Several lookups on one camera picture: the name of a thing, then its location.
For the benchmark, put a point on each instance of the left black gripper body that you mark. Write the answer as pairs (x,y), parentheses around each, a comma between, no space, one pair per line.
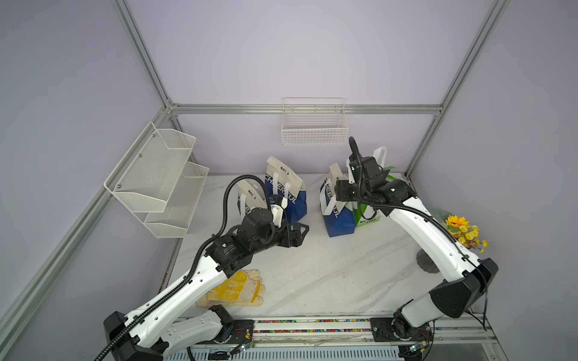
(283,230)

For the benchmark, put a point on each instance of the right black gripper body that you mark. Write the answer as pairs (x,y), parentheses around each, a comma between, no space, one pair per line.
(353,192)

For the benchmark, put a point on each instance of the blue beige tote bag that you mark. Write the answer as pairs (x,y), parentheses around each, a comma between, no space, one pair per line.
(281,180)
(338,216)
(249,197)

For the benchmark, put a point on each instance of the green white takeout bag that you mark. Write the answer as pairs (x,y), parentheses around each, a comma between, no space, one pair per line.
(364,214)

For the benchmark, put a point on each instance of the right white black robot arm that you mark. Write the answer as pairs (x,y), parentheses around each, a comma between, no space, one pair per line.
(466,276)

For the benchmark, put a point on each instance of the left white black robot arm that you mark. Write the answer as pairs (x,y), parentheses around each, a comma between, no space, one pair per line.
(154,330)

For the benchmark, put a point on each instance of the sunflower bouquet in vase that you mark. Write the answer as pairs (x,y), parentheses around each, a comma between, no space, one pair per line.
(460,228)

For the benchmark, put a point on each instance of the white two-tier mesh shelf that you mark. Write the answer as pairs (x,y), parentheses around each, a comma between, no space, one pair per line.
(158,182)

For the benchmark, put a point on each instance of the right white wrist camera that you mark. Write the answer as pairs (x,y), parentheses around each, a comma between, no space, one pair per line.
(352,171)

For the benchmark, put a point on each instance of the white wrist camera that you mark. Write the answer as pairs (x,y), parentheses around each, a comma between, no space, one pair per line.
(352,171)
(278,206)

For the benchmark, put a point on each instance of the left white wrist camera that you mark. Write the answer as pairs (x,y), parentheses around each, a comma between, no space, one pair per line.
(278,206)

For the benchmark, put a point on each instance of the white wire wall basket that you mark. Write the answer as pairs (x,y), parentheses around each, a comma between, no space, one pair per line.
(313,121)

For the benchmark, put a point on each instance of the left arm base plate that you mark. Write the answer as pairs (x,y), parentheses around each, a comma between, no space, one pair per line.
(235,333)

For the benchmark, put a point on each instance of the front aluminium rail beam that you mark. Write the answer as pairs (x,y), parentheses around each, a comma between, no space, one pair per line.
(350,338)

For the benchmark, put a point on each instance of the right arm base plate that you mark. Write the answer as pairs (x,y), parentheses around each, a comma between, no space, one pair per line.
(388,329)

